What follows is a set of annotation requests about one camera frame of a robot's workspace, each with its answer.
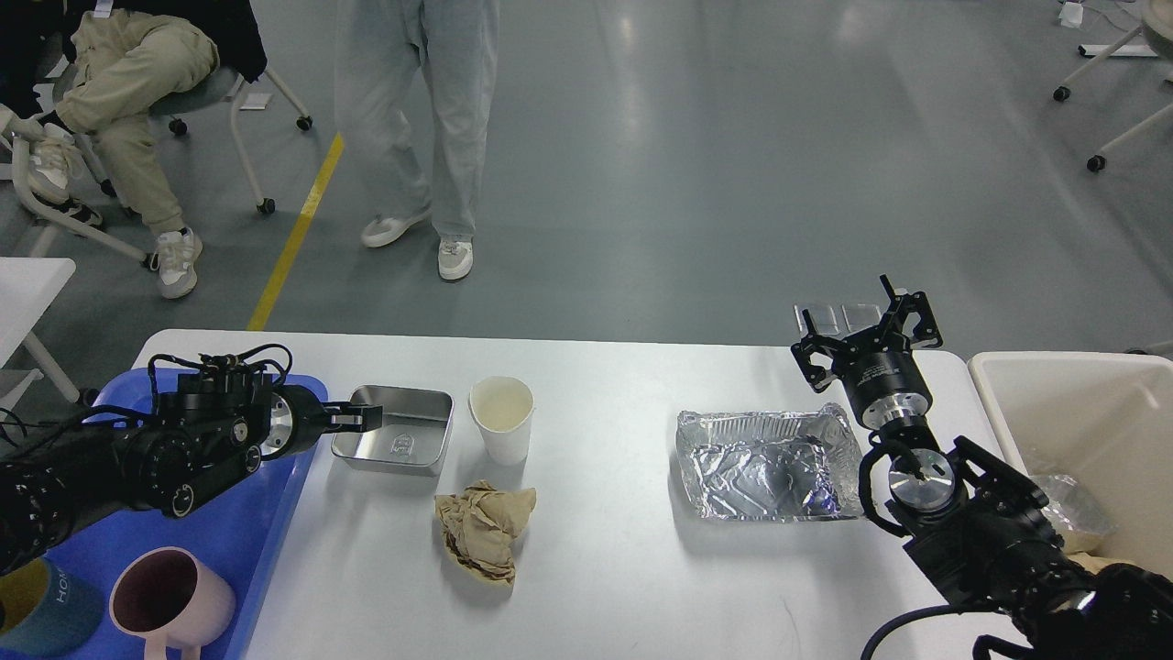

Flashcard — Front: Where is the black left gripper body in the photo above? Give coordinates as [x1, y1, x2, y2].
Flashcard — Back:
[262, 385, 328, 460]

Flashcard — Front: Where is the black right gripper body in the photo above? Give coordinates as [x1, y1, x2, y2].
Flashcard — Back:
[835, 342, 933, 431]

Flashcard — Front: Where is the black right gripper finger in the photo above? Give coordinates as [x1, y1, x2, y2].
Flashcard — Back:
[875, 274, 944, 351]
[791, 309, 861, 393]

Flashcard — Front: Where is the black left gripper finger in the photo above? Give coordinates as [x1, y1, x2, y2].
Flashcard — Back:
[323, 402, 384, 435]

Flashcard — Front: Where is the stainless steel square tray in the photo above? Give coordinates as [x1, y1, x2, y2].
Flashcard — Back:
[331, 385, 454, 478]

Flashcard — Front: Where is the pink ceramic mug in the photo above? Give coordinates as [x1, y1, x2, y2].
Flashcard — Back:
[108, 546, 237, 659]

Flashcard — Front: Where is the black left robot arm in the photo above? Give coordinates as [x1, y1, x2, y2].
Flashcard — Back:
[1, 351, 382, 574]

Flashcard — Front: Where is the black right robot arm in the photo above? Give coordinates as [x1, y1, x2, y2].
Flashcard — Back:
[792, 275, 1172, 659]

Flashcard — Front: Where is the clear plastic floor plate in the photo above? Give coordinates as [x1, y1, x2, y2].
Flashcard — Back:
[793, 302, 842, 336]

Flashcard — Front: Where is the blue plastic tray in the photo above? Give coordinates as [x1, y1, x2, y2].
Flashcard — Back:
[47, 368, 314, 659]

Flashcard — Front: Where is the aluminium foil container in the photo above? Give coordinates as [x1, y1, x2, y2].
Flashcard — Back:
[674, 402, 863, 523]

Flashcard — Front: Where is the white paper cup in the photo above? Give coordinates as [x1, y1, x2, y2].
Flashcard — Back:
[469, 376, 533, 467]

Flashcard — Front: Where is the crumpled brown paper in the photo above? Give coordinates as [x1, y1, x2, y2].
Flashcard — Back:
[434, 479, 540, 588]

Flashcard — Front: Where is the white plastic bin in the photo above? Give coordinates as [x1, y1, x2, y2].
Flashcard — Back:
[969, 351, 1172, 576]

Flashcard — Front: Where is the crumpled clear plastic bag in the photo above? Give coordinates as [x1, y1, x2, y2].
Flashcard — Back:
[1030, 475, 1117, 539]

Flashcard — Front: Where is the white side table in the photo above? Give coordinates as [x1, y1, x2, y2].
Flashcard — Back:
[1, 258, 83, 402]

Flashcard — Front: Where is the dark teal mug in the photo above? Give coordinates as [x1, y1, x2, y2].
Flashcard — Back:
[1, 558, 106, 656]

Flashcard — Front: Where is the standing person in light jeans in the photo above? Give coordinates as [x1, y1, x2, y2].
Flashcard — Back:
[334, 0, 501, 281]

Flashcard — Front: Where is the white wheeled stand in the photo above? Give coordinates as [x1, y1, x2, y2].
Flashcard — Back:
[1052, 0, 1173, 173]

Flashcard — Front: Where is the seated person in khaki trousers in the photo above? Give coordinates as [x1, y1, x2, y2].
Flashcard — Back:
[4, 1, 267, 298]

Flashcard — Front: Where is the grey office chair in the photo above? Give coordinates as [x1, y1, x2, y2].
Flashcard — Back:
[4, 64, 313, 271]

